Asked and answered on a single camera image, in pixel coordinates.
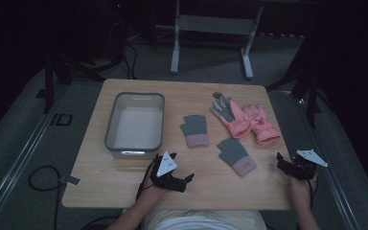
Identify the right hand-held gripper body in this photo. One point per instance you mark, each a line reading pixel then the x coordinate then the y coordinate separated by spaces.
pixel 303 171

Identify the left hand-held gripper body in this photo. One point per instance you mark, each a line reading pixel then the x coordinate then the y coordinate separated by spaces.
pixel 166 166

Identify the grey knit glove pink cuff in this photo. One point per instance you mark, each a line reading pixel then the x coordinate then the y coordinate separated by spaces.
pixel 234 153
pixel 195 127

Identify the pink glove with print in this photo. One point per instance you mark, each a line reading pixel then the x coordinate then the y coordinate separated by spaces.
pixel 263 126

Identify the clear plastic bin grey rim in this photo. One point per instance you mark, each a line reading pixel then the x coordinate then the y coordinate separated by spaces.
pixel 137 127

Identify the pink glove with grey palm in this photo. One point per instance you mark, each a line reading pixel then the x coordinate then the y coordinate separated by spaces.
pixel 233 119

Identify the person's right hand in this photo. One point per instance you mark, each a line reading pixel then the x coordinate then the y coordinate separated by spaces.
pixel 302 193

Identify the person's left hand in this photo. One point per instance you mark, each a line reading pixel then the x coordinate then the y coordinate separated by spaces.
pixel 150 193

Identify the person's white clothing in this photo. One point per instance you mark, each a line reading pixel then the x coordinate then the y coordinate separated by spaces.
pixel 204 222

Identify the black tripod stand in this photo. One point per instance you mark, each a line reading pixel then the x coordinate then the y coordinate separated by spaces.
pixel 49 89
pixel 313 102

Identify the small dark round disc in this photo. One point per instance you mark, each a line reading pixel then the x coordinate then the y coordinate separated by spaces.
pixel 217 95

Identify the small grey tag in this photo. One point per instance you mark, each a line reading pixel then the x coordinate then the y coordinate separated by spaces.
pixel 71 180

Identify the metal floor rail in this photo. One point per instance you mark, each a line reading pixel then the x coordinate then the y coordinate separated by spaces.
pixel 329 179
pixel 22 159

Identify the white metal stand frame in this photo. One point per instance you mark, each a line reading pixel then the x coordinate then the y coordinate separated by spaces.
pixel 215 25

